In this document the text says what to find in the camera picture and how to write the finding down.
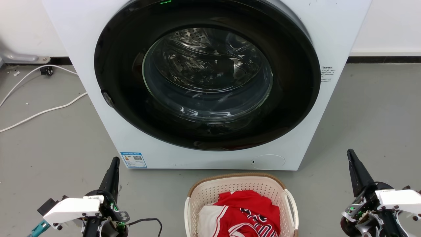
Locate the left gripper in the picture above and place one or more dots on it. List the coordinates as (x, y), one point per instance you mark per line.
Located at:
(110, 227)

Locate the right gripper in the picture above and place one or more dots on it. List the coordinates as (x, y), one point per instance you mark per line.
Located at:
(361, 214)

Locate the cream plastic laundry basket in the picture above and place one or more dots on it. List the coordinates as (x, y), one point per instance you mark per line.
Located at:
(210, 191)

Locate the blue energy label sticker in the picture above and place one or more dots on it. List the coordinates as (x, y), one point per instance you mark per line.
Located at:
(133, 160)

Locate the white front-load washing machine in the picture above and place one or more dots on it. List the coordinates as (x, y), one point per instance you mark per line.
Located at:
(296, 144)

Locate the teal connector piece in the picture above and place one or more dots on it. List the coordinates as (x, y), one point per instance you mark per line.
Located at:
(39, 228)

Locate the round white filter cover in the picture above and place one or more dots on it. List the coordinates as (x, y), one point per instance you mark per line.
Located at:
(269, 162)

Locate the round black washer door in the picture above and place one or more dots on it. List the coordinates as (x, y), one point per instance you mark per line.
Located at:
(121, 82)

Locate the white garment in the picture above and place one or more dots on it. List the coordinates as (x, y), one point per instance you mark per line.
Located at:
(207, 220)

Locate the small text warning sticker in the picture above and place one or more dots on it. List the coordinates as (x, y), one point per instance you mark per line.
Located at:
(328, 73)

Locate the red jersey garment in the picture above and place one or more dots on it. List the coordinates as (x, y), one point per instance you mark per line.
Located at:
(246, 201)

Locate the small black floor fitting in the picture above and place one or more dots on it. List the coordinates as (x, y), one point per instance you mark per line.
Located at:
(47, 70)

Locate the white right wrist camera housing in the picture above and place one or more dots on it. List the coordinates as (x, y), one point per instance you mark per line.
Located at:
(399, 199)

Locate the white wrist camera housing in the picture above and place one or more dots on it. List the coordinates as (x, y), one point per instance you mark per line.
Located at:
(70, 209)
(399, 199)

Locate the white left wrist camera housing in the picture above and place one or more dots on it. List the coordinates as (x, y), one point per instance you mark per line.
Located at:
(70, 209)

